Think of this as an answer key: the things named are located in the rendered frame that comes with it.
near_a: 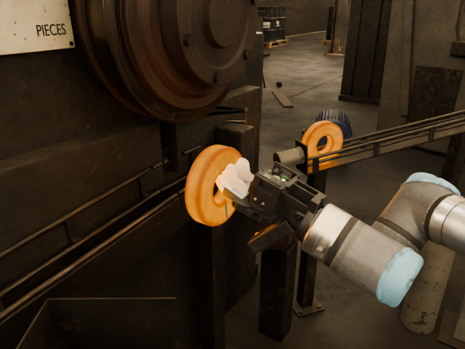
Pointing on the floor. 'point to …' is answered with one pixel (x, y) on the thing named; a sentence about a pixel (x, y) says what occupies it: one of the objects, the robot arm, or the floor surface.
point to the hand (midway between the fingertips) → (217, 176)
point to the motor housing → (277, 286)
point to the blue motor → (340, 119)
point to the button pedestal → (453, 328)
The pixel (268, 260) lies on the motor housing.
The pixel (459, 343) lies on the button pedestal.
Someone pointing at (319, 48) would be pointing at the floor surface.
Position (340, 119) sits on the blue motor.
